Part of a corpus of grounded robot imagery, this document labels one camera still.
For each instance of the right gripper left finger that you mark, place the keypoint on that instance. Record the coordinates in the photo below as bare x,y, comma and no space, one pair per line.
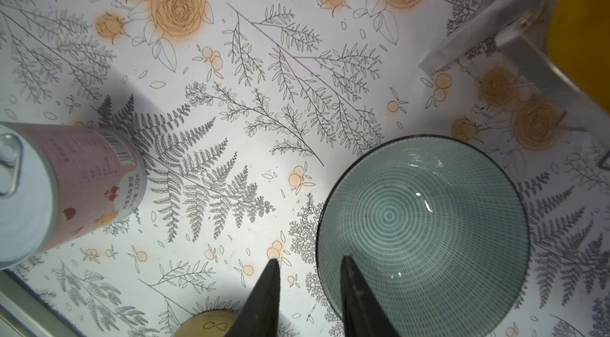
260,314

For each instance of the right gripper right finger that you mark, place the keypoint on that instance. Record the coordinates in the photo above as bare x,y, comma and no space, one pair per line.
362,314

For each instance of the pale green ceramic bowl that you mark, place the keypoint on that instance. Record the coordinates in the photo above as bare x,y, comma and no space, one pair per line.
438,231

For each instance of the yellow plastic bowl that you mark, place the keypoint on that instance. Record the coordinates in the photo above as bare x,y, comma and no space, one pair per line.
578,43

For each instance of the stainless steel dish rack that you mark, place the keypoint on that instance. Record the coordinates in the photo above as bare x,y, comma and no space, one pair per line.
508,22

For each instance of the red floral bowl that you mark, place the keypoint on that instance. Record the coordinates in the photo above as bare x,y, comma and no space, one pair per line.
208,324

